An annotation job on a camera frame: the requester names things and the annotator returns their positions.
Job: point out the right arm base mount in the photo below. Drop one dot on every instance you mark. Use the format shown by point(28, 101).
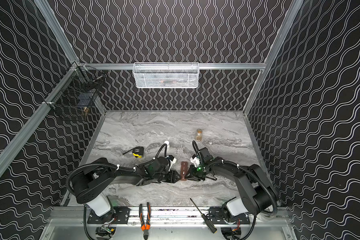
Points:
point(220, 216)

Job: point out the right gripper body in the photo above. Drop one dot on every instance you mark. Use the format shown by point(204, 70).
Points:
point(193, 173)

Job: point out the white pill bottle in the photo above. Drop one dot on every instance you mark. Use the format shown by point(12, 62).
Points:
point(166, 144)

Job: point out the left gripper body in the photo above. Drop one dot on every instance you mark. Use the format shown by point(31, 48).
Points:
point(170, 175)

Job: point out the white wire mesh basket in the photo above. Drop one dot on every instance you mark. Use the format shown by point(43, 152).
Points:
point(166, 75)

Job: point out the black wire basket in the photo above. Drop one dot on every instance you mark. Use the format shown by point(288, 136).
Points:
point(76, 100)

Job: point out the yellow black tape measure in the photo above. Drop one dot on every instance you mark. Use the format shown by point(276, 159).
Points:
point(138, 152)

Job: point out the clear tape roll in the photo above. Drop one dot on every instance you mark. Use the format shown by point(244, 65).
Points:
point(264, 217)

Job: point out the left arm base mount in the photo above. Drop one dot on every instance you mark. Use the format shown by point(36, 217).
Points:
point(118, 215)

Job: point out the orange handled pliers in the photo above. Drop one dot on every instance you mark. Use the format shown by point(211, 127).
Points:
point(145, 223)

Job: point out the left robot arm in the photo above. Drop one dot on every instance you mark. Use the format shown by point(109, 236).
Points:
point(87, 182)

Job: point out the brown pill organizer box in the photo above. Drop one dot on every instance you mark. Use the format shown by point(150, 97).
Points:
point(184, 170)

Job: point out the black screwdriver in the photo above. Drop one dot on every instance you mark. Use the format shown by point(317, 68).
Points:
point(207, 221)

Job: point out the small amber glass vial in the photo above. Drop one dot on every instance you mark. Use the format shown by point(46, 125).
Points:
point(199, 135)

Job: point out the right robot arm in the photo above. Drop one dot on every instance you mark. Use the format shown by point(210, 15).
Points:
point(256, 194)

